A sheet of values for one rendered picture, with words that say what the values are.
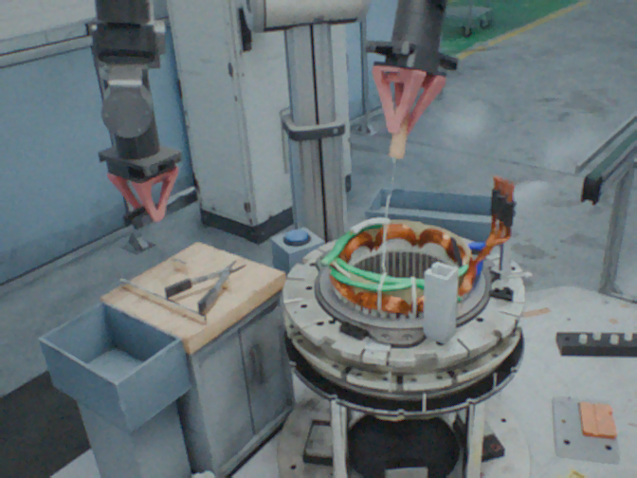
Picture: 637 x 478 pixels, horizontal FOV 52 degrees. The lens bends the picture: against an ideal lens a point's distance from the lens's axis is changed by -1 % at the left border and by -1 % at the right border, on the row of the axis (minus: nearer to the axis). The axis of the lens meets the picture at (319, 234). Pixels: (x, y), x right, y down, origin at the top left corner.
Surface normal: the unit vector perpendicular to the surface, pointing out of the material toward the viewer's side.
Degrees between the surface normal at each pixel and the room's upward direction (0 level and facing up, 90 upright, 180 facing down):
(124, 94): 91
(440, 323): 90
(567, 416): 0
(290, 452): 0
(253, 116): 90
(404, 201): 90
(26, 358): 0
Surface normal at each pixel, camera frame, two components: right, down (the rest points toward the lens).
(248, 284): -0.06, -0.88
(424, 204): -0.32, 0.46
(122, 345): -0.60, 0.40
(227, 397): 0.80, 0.24
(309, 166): 0.24, 0.44
